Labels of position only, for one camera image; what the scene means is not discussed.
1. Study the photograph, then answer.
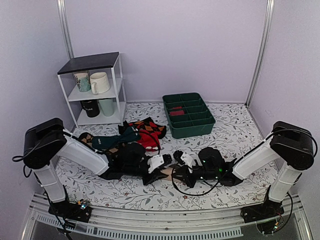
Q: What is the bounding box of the aluminium corner post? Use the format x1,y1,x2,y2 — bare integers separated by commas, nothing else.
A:
245,0,275,108
56,0,74,59

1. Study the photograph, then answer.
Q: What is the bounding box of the red santa sock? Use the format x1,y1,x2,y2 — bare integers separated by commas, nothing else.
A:
137,130,161,152

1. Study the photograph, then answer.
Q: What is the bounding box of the beige striped sock pair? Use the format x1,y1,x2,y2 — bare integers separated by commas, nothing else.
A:
160,165,182,183

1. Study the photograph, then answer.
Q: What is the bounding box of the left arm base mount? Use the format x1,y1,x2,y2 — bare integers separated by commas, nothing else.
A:
48,199,92,223

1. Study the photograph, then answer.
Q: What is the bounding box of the aluminium front rail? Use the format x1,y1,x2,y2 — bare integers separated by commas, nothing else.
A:
21,193,313,240

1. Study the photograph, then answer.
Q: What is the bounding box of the cream white mug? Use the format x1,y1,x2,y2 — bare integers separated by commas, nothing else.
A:
89,72,110,95

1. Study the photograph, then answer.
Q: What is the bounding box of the teal patterned mug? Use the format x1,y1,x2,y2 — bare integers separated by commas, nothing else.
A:
73,71,91,93

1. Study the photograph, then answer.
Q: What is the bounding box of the black mug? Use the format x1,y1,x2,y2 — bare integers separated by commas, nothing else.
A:
80,99,100,118

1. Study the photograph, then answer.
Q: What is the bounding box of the brown argyle sock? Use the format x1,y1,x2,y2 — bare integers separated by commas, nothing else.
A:
78,132,128,155

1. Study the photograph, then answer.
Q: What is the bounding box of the left aluminium corner post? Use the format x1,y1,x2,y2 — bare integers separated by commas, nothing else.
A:
56,0,74,59

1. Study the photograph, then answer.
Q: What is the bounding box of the black orange argyle sock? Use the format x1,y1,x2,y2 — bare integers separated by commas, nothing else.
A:
118,117,167,139

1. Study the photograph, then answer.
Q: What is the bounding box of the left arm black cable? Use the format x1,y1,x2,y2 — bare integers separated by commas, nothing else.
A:
11,129,161,178

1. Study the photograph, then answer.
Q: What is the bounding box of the green divided organizer tray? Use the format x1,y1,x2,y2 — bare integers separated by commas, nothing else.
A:
162,92,216,139

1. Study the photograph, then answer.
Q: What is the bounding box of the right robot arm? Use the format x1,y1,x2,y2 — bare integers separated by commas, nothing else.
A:
171,121,318,218

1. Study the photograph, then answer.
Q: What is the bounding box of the white shelf unit black top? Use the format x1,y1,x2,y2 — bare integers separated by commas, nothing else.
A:
57,52,127,127

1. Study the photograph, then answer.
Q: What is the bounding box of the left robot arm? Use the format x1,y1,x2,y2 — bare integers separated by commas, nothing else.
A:
22,118,172,187

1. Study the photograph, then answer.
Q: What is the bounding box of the dark green sock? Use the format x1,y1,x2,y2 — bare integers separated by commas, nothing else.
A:
92,127,141,151

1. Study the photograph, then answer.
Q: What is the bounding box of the red rolled sock in tray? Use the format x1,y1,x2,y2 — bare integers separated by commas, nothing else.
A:
168,106,185,116

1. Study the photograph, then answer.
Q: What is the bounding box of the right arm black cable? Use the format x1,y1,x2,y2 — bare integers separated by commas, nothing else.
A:
171,127,318,197

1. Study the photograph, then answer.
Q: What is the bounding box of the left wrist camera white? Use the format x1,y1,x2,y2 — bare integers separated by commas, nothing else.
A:
147,154,165,174

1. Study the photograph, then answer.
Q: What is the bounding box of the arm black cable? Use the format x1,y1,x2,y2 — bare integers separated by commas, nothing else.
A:
11,129,161,178
171,127,318,197

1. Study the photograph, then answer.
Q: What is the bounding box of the pale green mug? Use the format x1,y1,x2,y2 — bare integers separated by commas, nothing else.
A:
98,98,114,117

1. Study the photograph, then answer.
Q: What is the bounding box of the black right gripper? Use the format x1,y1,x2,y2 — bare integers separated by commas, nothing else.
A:
173,165,220,189

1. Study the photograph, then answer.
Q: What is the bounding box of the right aluminium corner post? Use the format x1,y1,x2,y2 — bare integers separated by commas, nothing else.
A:
245,0,275,108

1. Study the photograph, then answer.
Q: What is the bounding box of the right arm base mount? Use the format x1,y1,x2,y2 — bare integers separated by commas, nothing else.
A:
240,200,284,223

